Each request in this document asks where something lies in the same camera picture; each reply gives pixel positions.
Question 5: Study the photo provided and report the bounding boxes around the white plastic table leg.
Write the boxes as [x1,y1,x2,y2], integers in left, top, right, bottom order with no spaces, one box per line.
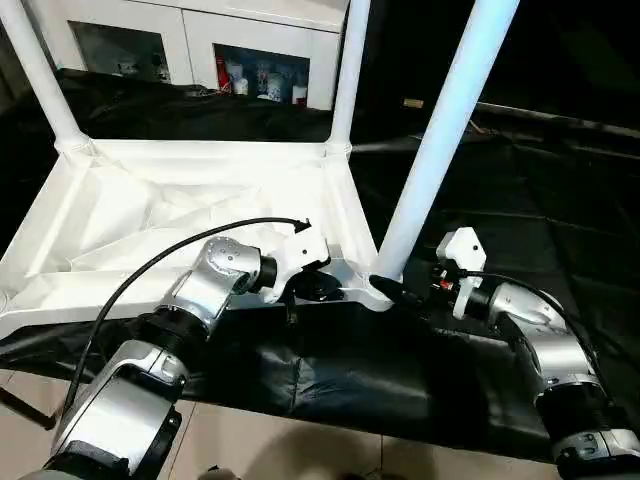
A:
[375,0,521,284]
[327,0,372,151]
[0,0,94,154]

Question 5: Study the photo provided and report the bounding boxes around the white plastic table top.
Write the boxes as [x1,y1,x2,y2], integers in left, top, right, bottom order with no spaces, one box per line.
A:
[0,138,401,341]

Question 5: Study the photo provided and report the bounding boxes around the white blue carton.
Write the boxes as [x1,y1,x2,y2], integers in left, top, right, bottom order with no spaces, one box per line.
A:
[255,69,282,101]

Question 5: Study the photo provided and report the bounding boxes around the black metal rod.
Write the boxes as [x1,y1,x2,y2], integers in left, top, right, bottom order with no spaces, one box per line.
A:
[474,101,640,136]

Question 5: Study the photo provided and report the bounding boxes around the black metal stand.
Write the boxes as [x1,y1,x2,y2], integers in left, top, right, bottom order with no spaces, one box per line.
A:
[0,384,56,431]

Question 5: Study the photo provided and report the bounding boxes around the white glass-door cabinet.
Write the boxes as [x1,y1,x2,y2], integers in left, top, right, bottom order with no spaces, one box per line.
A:
[29,0,351,111]

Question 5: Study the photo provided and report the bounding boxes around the grey curtain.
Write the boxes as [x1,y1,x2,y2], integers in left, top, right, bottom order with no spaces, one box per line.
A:
[0,19,31,101]

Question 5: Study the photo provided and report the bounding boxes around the black left wrist camera cable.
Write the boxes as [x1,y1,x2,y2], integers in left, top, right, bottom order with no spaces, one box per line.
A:
[62,217,314,416]

